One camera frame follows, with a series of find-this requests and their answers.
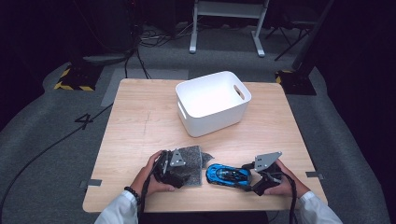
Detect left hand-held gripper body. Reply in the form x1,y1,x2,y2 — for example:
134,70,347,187
153,148,190,188

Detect hand-held gripper black cable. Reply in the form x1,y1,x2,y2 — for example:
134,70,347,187
138,167,157,224
279,172,300,224

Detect dark slanted stand pole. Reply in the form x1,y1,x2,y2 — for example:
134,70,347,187
290,0,335,73

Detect black base with hazard tape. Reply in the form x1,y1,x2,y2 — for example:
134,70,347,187
53,63,104,92
275,69,317,96

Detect black bead bracelet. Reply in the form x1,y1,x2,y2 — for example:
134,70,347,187
123,186,142,206

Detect grey floor tape strip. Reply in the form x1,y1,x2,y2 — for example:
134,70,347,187
305,171,325,181
78,179,103,189

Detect right hand-held gripper black cable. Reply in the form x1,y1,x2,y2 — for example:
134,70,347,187
279,172,300,224

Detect left hand-held gripper black cable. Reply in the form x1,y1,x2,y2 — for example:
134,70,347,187
138,167,157,224

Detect person's left hand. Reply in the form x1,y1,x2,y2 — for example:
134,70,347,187
130,150,177,197

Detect grey speckled cloth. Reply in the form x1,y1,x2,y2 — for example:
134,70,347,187
167,145,215,188

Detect white metal stand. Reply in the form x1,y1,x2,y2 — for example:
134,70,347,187
189,0,270,58

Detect bundle of floor cables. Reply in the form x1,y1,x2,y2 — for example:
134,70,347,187
124,24,194,80

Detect white plastic storage bin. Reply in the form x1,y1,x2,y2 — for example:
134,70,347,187
175,70,252,138

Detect person's right hand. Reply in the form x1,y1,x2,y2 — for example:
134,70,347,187
264,159,312,199

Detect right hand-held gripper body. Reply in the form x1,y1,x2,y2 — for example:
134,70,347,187
248,151,283,197

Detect blue toy car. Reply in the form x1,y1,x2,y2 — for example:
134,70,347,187
205,162,253,189

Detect black folding stand legs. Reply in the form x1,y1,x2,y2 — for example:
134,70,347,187
265,18,316,62

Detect long black floor cable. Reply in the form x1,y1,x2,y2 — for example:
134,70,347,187
0,104,113,216

